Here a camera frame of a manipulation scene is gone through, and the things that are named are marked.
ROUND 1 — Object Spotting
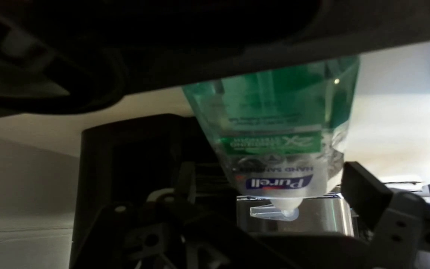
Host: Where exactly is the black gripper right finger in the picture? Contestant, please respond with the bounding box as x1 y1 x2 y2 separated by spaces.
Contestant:
340 160 430 269

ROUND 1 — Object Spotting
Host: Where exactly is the green hand sanitizer bottle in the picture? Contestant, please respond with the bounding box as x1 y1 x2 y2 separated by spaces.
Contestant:
182 56 361 222

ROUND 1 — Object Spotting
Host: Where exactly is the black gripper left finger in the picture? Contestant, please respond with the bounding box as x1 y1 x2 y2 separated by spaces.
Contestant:
70 162 286 269

